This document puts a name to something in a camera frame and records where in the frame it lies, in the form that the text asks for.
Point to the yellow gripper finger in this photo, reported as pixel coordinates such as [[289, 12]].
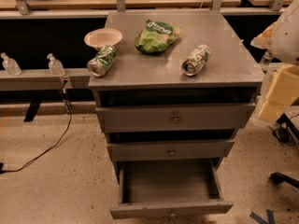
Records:
[[283, 92], [264, 39]]

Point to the green rice chip bag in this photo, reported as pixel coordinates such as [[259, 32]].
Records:
[[157, 37]]

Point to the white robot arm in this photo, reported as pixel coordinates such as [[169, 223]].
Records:
[[281, 39]]

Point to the grey middle drawer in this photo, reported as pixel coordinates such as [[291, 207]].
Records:
[[169, 150]]

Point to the grey drawer cabinet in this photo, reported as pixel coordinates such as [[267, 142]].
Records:
[[230, 76]]

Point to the grey open bottom drawer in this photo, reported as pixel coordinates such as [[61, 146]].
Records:
[[169, 189]]

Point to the grey top drawer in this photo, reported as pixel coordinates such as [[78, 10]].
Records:
[[162, 118]]

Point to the clear water bottle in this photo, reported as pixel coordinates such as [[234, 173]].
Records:
[[266, 60]]

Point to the white green soda can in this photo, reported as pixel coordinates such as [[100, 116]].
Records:
[[196, 60]]

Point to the black chair base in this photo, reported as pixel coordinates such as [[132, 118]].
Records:
[[279, 178]]

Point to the crushed green soda can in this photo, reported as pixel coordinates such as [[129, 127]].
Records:
[[102, 62]]

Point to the clear pump bottle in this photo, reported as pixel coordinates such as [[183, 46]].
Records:
[[55, 66], [10, 65]]

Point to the clear pump bottle far left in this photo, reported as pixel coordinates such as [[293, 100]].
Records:
[[10, 65]]

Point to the grey metal bench rail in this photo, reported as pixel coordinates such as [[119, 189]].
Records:
[[43, 79]]

